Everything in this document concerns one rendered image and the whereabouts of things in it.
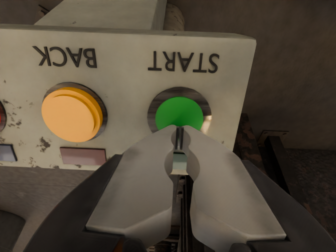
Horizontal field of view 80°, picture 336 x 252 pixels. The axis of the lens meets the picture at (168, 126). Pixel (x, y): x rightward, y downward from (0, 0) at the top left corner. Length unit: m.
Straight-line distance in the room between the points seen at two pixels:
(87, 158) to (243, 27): 0.69
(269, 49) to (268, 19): 0.11
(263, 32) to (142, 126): 0.70
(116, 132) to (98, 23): 0.09
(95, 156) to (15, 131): 0.06
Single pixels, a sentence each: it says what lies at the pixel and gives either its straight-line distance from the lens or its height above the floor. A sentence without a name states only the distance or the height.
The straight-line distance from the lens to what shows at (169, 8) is 0.69.
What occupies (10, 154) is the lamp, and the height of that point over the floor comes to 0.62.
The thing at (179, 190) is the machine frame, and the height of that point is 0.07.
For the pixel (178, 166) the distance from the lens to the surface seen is 0.17.
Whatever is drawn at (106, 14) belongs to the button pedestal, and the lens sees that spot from 0.22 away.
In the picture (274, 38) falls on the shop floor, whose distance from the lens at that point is 0.84.
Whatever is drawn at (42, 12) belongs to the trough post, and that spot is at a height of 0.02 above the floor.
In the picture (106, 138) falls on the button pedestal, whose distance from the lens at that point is 0.16.
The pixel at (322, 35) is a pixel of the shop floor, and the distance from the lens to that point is 0.91.
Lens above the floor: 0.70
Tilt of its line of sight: 42 degrees down
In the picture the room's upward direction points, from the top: 177 degrees counter-clockwise
